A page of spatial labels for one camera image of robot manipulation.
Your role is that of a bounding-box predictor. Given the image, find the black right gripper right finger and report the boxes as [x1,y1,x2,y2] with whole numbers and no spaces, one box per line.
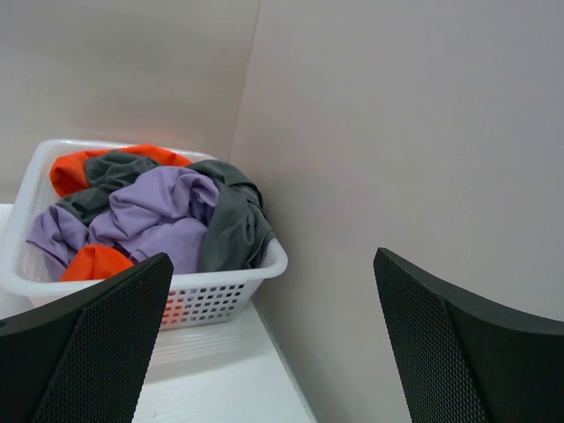
[373,248,563,422]

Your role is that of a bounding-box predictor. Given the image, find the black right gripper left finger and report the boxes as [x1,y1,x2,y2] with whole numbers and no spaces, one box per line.
[1,253,174,422]

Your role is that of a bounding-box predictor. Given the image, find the purple t-shirt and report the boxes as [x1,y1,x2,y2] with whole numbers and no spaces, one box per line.
[26,167,219,282]

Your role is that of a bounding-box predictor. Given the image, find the white plastic laundry basket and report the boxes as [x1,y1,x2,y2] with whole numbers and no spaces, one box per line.
[1,139,288,330]

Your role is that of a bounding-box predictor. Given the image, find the orange t-shirt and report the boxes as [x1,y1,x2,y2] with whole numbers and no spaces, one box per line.
[49,145,191,282]

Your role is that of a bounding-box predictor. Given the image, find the grey t-shirt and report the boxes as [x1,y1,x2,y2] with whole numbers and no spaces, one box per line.
[56,149,277,273]

